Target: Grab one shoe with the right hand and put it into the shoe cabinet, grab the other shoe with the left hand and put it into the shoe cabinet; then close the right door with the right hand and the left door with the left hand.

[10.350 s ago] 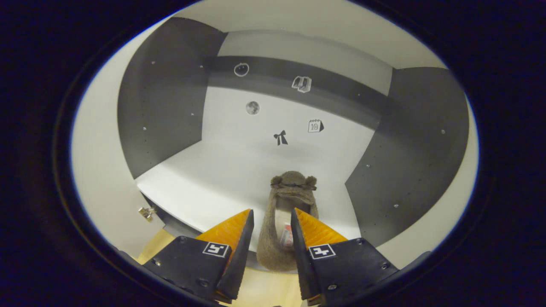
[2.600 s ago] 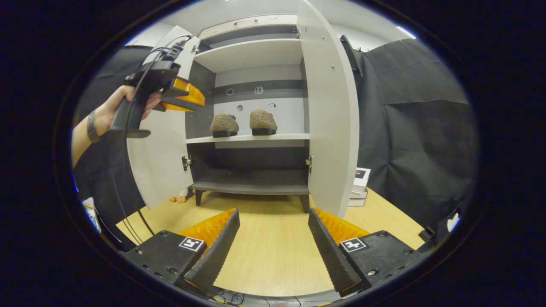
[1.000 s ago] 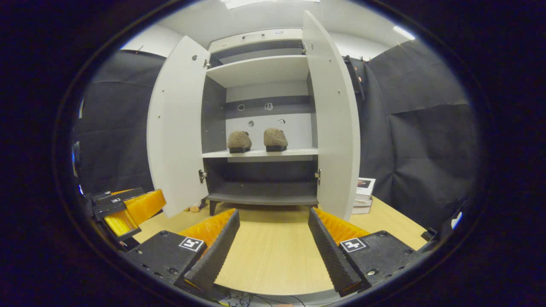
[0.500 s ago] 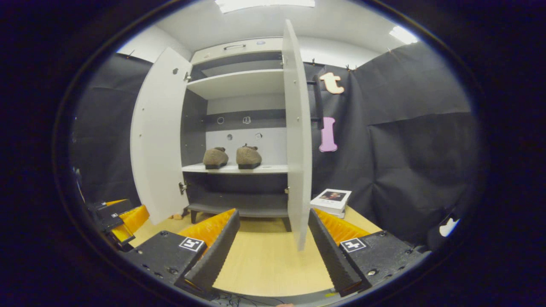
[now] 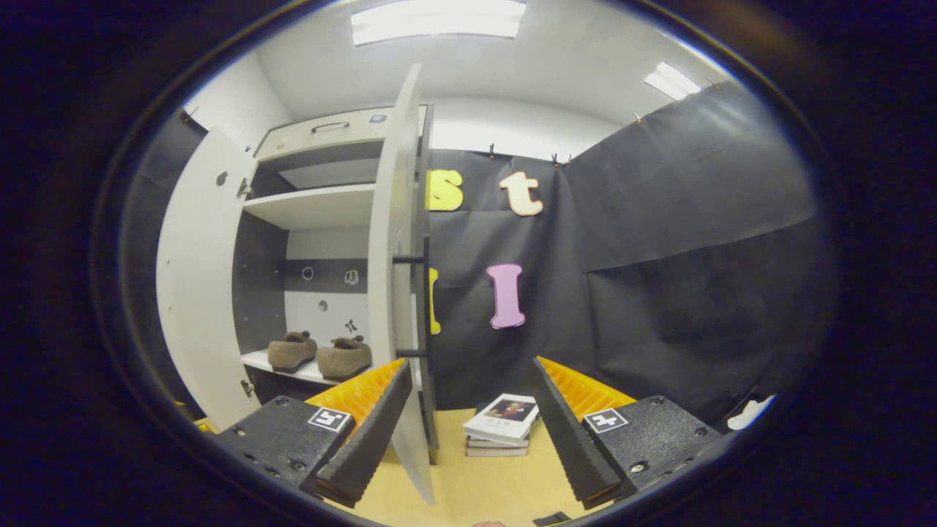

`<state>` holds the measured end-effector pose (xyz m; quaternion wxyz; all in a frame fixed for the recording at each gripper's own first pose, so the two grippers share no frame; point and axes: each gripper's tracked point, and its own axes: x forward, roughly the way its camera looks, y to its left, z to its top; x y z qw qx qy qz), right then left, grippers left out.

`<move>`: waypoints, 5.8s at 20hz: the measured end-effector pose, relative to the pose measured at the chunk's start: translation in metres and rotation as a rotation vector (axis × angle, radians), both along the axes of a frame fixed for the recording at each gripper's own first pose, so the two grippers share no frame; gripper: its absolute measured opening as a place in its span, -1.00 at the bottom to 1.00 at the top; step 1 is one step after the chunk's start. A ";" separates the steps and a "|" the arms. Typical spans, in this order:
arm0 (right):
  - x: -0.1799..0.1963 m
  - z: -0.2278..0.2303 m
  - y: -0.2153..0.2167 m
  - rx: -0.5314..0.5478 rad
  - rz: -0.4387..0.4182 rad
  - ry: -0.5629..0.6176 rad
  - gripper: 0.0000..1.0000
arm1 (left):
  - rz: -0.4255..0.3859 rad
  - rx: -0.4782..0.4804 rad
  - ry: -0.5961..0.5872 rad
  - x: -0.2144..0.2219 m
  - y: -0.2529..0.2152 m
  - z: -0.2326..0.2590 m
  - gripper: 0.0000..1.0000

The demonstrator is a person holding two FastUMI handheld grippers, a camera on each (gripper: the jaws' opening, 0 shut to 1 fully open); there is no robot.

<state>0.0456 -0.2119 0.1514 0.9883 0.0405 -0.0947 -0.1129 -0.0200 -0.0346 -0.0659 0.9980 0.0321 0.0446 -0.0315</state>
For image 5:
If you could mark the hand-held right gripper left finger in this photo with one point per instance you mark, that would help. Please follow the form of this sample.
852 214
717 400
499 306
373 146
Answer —
373 446

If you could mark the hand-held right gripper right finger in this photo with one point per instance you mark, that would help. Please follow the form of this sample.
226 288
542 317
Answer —
567 439

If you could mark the brown suede shoe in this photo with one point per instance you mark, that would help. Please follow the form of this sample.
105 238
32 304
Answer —
344 360
291 355

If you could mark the white cabinet door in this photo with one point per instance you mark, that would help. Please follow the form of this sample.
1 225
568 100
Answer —
201 293
388 219

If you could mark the white shoe cabinet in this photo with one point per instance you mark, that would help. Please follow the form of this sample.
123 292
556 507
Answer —
315 205

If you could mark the white cabinet drawer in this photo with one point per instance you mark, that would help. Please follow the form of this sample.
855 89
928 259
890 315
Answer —
293 139

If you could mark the white book with portrait cover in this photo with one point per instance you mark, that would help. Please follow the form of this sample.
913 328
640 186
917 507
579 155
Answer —
498 424

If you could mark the plain white book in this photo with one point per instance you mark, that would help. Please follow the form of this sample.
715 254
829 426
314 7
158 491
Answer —
494 451
487 442

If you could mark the black backdrop cloth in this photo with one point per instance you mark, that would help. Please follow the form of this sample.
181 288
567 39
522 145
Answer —
695 293

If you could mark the small ceiling light panel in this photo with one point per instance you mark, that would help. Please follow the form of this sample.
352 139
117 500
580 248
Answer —
672 80

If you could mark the large ceiling light panel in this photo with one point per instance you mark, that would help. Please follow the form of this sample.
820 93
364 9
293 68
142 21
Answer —
439 22

